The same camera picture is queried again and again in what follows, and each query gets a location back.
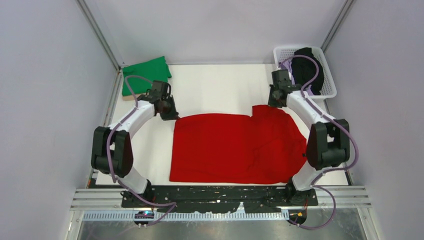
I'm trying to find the red t-shirt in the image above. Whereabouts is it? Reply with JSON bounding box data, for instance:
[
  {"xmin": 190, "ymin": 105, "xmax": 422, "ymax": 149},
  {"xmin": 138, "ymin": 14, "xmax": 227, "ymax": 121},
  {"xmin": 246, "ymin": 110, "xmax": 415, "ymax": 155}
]
[{"xmin": 169, "ymin": 105, "xmax": 307, "ymax": 185}]

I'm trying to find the white plastic laundry basket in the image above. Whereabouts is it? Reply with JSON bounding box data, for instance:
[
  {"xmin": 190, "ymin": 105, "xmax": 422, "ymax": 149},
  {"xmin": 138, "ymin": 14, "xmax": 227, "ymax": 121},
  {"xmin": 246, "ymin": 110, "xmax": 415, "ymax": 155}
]
[{"xmin": 273, "ymin": 45, "xmax": 337, "ymax": 100}]

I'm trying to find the folded green t-shirt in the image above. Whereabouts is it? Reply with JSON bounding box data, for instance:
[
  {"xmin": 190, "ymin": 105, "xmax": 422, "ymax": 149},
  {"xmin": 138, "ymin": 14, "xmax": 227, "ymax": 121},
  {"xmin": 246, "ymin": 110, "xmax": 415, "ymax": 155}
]
[{"xmin": 122, "ymin": 56, "xmax": 172, "ymax": 95}]

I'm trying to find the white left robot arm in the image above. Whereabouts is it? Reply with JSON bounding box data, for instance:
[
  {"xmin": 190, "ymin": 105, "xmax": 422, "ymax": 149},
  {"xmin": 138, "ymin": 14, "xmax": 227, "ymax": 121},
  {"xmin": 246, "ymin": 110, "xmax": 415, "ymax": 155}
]
[{"xmin": 91, "ymin": 80, "xmax": 179, "ymax": 207}]

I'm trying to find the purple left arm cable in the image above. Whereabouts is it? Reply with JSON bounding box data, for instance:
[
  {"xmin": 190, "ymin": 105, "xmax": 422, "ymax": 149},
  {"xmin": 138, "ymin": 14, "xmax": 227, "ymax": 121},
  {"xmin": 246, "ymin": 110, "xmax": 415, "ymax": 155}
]
[{"xmin": 105, "ymin": 75, "xmax": 177, "ymax": 228}]

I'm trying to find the black t-shirt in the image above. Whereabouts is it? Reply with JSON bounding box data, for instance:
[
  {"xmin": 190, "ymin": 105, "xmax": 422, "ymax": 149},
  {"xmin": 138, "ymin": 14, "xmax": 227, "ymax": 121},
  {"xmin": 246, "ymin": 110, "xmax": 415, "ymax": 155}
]
[{"xmin": 290, "ymin": 47, "xmax": 325, "ymax": 96}]

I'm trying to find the folded beige t-shirt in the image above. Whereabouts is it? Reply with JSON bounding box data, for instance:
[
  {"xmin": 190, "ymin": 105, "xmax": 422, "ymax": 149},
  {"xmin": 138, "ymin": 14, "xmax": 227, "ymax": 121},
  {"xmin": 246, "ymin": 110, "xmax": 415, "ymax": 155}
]
[{"xmin": 122, "ymin": 95, "xmax": 134, "ymax": 101}]

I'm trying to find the lilac t-shirt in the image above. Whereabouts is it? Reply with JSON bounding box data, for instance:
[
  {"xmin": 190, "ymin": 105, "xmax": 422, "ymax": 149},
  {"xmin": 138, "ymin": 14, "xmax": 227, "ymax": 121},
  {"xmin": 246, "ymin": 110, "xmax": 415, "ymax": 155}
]
[{"xmin": 278, "ymin": 55, "xmax": 319, "ymax": 94}]

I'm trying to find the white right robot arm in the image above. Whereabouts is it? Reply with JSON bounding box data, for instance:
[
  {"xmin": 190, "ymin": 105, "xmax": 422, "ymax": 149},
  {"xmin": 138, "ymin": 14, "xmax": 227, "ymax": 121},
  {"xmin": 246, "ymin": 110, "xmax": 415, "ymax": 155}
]
[{"xmin": 268, "ymin": 69, "xmax": 350, "ymax": 205}]

